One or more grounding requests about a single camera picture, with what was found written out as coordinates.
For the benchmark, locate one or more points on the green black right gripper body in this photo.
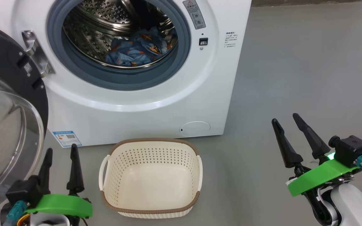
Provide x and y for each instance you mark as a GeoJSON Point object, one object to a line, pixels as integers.
{"type": "Point", "coordinates": [319, 177]}

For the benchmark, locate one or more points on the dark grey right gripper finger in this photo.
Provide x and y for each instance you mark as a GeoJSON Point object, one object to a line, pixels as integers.
{"type": "Point", "coordinates": [314, 141]}
{"type": "Point", "coordinates": [287, 150]}

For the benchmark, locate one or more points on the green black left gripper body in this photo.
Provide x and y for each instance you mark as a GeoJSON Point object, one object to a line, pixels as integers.
{"type": "Point", "coordinates": [61, 204]}

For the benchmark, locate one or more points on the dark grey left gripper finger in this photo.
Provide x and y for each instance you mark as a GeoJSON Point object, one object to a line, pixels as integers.
{"type": "Point", "coordinates": [75, 175]}
{"type": "Point", "coordinates": [46, 172]}

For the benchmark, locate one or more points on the black glass washing machine door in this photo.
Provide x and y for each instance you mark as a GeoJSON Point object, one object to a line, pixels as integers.
{"type": "Point", "coordinates": [8, 62]}

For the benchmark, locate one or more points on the blue cartoon print garment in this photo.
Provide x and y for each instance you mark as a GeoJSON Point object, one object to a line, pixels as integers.
{"type": "Point", "coordinates": [124, 55]}
{"type": "Point", "coordinates": [159, 42]}

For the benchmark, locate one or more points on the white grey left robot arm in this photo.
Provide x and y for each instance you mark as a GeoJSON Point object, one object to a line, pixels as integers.
{"type": "Point", "coordinates": [52, 221]}

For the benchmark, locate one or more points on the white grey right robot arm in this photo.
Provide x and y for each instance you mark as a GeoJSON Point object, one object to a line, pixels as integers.
{"type": "Point", "coordinates": [353, 204]}

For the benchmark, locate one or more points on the white front-load washing machine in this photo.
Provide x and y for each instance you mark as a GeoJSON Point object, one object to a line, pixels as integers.
{"type": "Point", "coordinates": [137, 106]}

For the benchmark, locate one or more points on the silver door hinge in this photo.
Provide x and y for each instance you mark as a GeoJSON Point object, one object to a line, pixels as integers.
{"type": "Point", "coordinates": [38, 53]}

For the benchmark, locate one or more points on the blue energy label sticker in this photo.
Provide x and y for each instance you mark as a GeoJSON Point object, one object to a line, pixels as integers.
{"type": "Point", "coordinates": [67, 138]}

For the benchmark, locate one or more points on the cream perforated laundry basket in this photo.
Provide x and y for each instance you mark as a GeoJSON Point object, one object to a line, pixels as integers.
{"type": "Point", "coordinates": [151, 185]}

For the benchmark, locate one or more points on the round white filter cover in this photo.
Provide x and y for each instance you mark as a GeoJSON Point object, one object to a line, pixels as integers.
{"type": "Point", "coordinates": [195, 128]}

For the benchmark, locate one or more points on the grey warning sticker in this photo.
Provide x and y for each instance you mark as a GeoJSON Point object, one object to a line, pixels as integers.
{"type": "Point", "coordinates": [194, 14]}

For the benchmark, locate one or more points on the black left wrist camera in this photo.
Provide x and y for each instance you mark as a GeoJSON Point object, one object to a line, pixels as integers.
{"type": "Point", "coordinates": [24, 190]}

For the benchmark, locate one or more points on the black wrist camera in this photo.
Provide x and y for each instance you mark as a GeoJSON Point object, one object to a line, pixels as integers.
{"type": "Point", "coordinates": [24, 190]}
{"type": "Point", "coordinates": [352, 149]}

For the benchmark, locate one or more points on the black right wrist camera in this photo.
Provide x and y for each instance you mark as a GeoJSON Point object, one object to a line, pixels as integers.
{"type": "Point", "coordinates": [352, 149]}

